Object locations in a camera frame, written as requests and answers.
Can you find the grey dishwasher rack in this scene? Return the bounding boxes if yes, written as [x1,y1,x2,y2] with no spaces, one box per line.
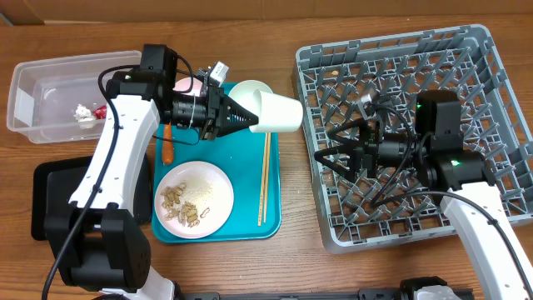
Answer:
[292,24,532,253]

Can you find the wooden chopstick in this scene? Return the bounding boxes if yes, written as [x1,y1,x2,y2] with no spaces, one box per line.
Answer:
[262,133,271,223]
[258,135,266,227]

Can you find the white tissue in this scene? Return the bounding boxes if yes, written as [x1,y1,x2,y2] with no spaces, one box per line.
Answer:
[73,104,97,129]

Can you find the right wooden chopstick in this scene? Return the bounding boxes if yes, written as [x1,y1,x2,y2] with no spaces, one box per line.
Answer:
[262,133,271,223]

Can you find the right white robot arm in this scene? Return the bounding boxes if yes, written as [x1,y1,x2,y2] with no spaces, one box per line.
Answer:
[314,90,532,299]

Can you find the white paper cup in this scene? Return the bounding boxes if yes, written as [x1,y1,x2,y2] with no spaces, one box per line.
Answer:
[250,90,303,133]

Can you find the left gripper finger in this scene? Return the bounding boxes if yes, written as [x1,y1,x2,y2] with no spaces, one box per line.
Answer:
[224,95,258,121]
[217,121,258,138]

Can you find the pink bowl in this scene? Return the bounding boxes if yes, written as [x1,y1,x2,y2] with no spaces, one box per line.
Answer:
[173,77,202,97]

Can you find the black waste bin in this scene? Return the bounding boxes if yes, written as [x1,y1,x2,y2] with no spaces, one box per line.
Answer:
[31,155,153,241]

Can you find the rice pile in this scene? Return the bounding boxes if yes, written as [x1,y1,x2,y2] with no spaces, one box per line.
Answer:
[182,177,213,207]

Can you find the red snack wrapper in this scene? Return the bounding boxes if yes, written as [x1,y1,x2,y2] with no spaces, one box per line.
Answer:
[92,105,107,119]

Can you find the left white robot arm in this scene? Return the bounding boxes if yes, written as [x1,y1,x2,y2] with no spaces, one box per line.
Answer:
[44,44,259,299]

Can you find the teal plastic tray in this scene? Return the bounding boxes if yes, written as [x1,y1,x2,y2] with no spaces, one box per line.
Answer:
[153,128,281,243]

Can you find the white bowl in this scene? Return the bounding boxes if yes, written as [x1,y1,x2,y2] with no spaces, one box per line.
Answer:
[228,80,272,104]

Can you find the orange carrot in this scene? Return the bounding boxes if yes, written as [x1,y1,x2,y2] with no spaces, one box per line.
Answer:
[162,123,174,165]

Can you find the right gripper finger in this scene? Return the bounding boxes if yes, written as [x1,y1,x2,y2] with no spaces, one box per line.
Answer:
[314,145,361,183]
[327,118,371,145]

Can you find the clear plastic waste bin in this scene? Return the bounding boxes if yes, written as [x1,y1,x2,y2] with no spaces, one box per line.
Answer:
[7,50,142,144]

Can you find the left wooden chopstick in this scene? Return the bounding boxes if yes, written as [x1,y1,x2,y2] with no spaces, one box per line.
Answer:
[258,135,266,227]

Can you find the peanut shells pile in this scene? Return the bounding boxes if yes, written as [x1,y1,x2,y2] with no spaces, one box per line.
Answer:
[160,181,211,228]

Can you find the pink plate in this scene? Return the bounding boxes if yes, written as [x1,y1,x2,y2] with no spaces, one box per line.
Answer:
[154,161,234,239]

